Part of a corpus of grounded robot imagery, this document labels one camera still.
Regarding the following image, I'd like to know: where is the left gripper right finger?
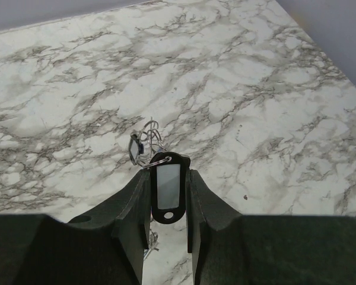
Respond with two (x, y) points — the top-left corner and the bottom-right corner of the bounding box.
(186, 170), (356, 284)

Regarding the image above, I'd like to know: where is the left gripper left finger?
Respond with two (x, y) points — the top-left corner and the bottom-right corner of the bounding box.
(0, 170), (150, 284)

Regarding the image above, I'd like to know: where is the keyring bunch with keys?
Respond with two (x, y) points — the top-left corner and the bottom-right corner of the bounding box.
(126, 117), (167, 259)

